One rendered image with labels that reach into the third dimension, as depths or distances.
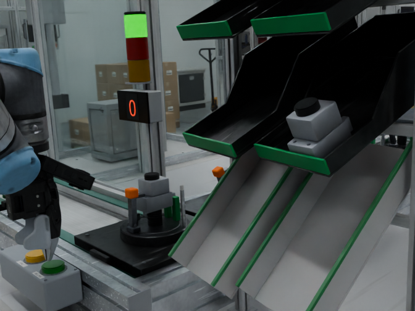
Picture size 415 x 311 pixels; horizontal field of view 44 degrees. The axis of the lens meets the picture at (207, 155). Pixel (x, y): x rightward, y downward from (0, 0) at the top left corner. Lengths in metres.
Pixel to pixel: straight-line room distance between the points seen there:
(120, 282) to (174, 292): 0.09
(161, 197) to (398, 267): 0.52
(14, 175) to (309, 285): 0.41
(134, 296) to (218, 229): 0.17
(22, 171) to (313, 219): 0.41
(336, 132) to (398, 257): 0.65
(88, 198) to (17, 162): 0.77
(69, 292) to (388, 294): 0.59
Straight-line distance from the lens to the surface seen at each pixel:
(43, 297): 0.96
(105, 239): 1.06
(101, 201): 1.41
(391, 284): 1.11
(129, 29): 1.20
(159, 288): 0.88
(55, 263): 0.98
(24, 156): 0.72
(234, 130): 0.78
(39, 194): 0.90
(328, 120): 0.62
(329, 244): 0.72
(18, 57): 0.86
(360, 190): 0.75
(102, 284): 0.91
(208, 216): 0.85
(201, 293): 0.95
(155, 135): 1.24
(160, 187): 1.02
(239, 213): 0.83
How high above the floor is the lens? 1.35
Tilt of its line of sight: 13 degrees down
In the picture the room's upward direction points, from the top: 3 degrees counter-clockwise
